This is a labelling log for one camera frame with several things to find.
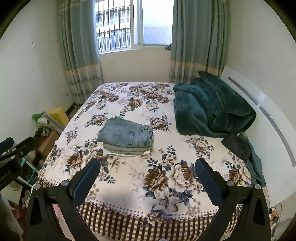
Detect blue jeans pants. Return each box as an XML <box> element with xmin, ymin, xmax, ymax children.
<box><xmin>96</xmin><ymin>117</ymin><xmax>154</xmax><ymax>149</ymax></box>

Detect white roll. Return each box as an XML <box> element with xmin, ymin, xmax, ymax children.
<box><xmin>38</xmin><ymin>117</ymin><xmax>65</xmax><ymax>134</ymax></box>

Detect green plastic bag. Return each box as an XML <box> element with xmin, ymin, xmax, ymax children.
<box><xmin>32</xmin><ymin>111</ymin><xmax>50</xmax><ymax>127</ymax></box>

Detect yellow box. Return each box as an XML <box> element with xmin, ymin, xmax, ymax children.
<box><xmin>47</xmin><ymin>107</ymin><xmax>70</xmax><ymax>127</ymax></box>

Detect tangled cables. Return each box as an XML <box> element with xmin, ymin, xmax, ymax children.
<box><xmin>268</xmin><ymin>203</ymin><xmax>284</xmax><ymax>233</ymax></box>

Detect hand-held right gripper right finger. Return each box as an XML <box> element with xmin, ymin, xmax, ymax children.
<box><xmin>195</xmin><ymin>158</ymin><xmax>271</xmax><ymax>241</ymax></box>

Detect brown cardboard box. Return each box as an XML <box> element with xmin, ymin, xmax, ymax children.
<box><xmin>37</xmin><ymin>130</ymin><xmax>60</xmax><ymax>158</ymax></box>

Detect folded grey and white clothes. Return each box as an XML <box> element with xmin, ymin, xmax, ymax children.
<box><xmin>102</xmin><ymin>142</ymin><xmax>152</xmax><ymax>158</ymax></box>

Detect teal cloth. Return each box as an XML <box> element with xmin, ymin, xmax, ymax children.
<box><xmin>243</xmin><ymin>140</ymin><xmax>267</xmax><ymax>187</ymax></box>

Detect bed with floral sheet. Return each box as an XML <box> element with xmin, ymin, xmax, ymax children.
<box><xmin>37</xmin><ymin>81</ymin><xmax>267</xmax><ymax>235</ymax></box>

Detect grey-green curtain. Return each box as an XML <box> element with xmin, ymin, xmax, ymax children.
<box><xmin>169</xmin><ymin>0</ymin><xmax>228</xmax><ymax>84</ymax></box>
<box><xmin>58</xmin><ymin>0</ymin><xmax>105</xmax><ymax>106</ymax></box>

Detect white headboard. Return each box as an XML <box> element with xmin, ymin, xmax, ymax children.
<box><xmin>220</xmin><ymin>65</ymin><xmax>296</xmax><ymax>209</ymax></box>

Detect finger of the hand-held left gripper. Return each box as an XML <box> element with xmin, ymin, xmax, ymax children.
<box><xmin>0</xmin><ymin>137</ymin><xmax>14</xmax><ymax>156</ymax></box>
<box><xmin>9</xmin><ymin>136</ymin><xmax>36</xmax><ymax>163</ymax></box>

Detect green plastic stool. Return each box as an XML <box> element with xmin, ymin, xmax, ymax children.
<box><xmin>14</xmin><ymin>159</ymin><xmax>39</xmax><ymax>186</ymax></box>

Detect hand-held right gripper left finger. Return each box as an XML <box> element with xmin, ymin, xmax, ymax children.
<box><xmin>24</xmin><ymin>157</ymin><xmax>102</xmax><ymax>241</ymax></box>

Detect teal fleece blanket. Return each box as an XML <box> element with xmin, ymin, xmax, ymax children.
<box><xmin>173</xmin><ymin>71</ymin><xmax>257</xmax><ymax>139</ymax></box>

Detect window with metal bars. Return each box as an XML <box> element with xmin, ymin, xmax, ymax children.
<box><xmin>94</xmin><ymin>0</ymin><xmax>174</xmax><ymax>55</ymax></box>

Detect dark grey cloth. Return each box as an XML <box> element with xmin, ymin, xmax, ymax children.
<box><xmin>221</xmin><ymin>133</ymin><xmax>253</xmax><ymax>161</ymax></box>

